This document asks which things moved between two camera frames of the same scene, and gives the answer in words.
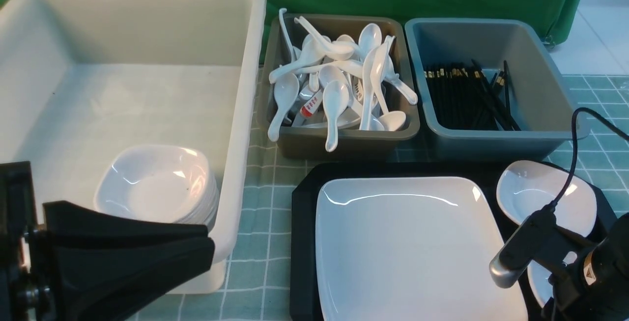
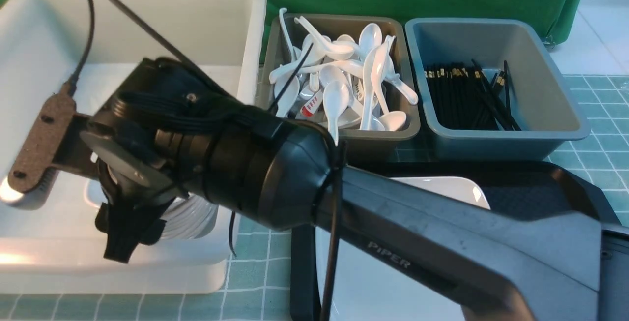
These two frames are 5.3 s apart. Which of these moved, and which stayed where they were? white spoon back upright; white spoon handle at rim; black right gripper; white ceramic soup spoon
Moved: black right gripper
Stayed: white ceramic soup spoon; white spoon handle at rim; white spoon back upright
